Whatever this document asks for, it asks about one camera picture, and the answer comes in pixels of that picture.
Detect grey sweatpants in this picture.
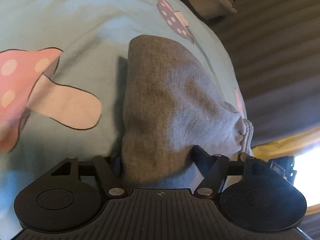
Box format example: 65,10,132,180
121,35,253,190

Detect white fluffy chair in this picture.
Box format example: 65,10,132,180
187,0,237,20

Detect light blue mushroom duvet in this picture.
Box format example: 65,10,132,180
1,0,247,239

